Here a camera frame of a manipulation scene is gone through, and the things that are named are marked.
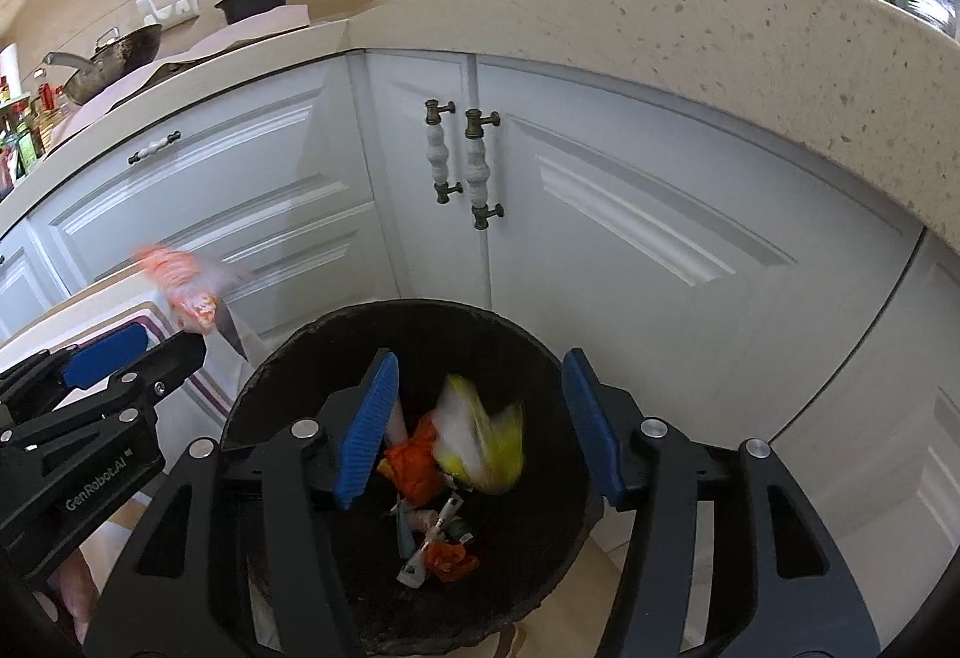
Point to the paper towel roll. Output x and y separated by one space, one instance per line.
7 69

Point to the red plastic bag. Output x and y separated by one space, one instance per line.
450 560

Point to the white stove cover cloth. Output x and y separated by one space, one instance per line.
225 39

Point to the cluster of condiment bottles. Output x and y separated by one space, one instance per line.
30 133

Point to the yellow foil wrapper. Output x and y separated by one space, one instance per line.
487 440

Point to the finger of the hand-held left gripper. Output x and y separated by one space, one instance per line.
105 354
172 361

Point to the black trash bin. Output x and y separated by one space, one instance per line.
315 358

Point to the dark metal wok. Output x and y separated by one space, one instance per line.
120 57

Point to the striped tablecloth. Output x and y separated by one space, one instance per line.
225 369

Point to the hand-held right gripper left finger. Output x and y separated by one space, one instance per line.
367 433

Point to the black lidded pot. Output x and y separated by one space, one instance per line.
255 3

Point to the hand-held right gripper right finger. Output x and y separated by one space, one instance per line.
592 425

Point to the orange plastic bag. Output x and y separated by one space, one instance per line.
416 463

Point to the white wall holder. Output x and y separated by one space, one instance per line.
180 1

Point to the person's left hand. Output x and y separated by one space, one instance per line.
75 590

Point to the orange dotted clear wrapper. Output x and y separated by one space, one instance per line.
187 298

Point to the beige stone countertop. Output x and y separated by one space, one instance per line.
675 27

